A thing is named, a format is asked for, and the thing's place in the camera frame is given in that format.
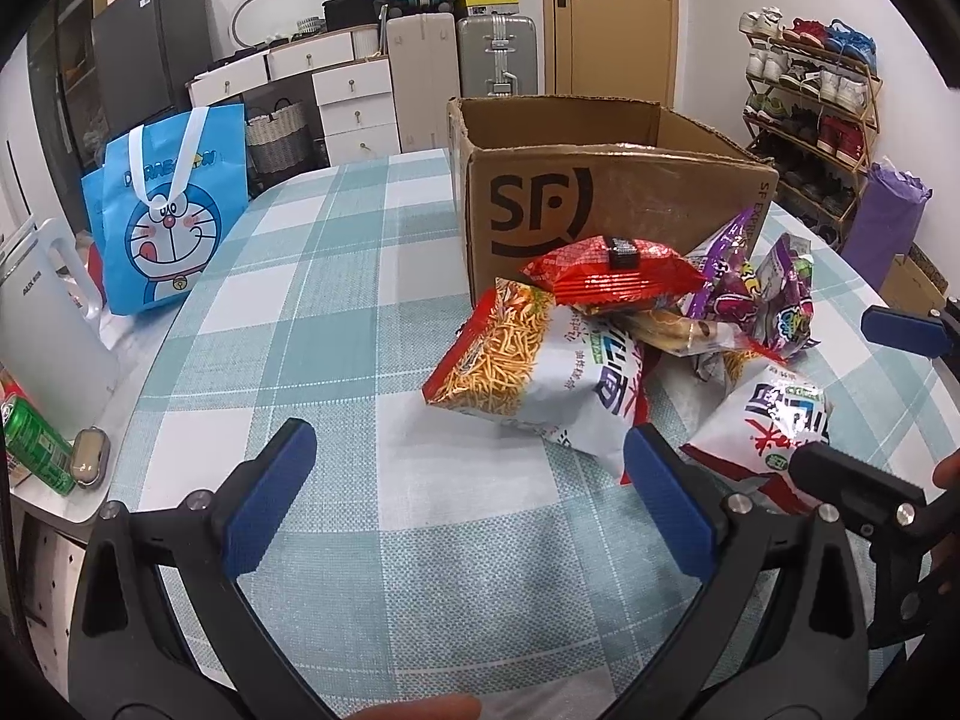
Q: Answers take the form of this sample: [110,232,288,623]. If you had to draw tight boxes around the cardboard box cat logo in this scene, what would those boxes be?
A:
[879,253,952,320]

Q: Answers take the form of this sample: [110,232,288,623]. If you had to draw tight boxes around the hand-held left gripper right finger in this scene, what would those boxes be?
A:
[600,422,872,720]

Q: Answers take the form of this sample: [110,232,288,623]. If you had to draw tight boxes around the white appliance with handle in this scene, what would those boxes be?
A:
[0,219,121,428]

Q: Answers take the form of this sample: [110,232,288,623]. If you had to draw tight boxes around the person's left hand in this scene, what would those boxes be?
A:
[352,694,481,720]

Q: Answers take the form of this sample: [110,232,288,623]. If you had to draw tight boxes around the dark grey refrigerator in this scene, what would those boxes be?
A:
[91,0,212,142]

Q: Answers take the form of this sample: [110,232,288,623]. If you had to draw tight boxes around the blue cartoon tote bag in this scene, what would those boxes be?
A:
[81,103,248,316]

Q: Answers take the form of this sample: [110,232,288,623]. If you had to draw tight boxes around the black storage box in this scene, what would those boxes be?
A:
[324,0,387,31]

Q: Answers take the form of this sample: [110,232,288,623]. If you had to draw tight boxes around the beige snack packet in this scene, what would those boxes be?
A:
[628,306,745,358]

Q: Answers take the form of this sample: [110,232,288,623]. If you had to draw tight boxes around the woven laundry basket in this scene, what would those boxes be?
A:
[244,97,314,175]

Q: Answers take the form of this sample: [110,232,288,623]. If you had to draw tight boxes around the white side cabinet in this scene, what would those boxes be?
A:
[0,292,192,720]

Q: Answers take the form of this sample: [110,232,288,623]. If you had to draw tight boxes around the brown cardboard box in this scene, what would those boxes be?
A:
[448,95,781,308]

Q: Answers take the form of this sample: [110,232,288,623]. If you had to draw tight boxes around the tan wooden door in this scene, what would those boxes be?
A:
[550,0,680,107]

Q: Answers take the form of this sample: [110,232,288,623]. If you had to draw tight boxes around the green can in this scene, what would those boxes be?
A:
[0,394,77,497]

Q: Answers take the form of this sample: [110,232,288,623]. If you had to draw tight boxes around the purple bag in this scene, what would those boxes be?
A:
[840,160,935,291]

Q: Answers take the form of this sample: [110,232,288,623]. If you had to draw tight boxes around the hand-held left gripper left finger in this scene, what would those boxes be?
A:
[66,417,336,720]

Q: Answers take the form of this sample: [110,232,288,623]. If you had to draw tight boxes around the silver suitcase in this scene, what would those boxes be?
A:
[455,13,539,98]

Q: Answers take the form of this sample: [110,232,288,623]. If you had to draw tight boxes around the wooden shoe rack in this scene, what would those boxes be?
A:
[741,34,882,245]

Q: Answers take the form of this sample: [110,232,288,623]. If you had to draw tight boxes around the beige suitcase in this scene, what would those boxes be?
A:
[385,11,460,155]

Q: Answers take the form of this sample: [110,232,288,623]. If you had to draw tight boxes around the white drawer desk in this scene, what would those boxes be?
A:
[186,28,402,166]

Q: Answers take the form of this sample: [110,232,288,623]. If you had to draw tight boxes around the rows of assorted sneakers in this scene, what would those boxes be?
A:
[739,6,878,237]

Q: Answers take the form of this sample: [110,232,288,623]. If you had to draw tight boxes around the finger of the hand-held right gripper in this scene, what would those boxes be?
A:
[861,305,960,372]
[787,441,960,650]

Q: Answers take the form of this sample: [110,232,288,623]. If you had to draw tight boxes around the small beige tin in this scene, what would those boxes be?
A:
[70,425,113,487]

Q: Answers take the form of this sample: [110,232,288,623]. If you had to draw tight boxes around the oval metal frame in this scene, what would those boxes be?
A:
[231,0,332,46]

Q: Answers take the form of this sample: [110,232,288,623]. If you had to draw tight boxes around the red snack packet black clip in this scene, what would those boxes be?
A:
[521,236,707,314]

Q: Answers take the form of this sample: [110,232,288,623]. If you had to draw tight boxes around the dark glass cabinet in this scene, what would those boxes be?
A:
[26,4,102,192]

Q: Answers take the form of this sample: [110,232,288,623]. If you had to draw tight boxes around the white red noodle snack bag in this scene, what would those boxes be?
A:
[679,362,832,517]
[422,277,647,479]

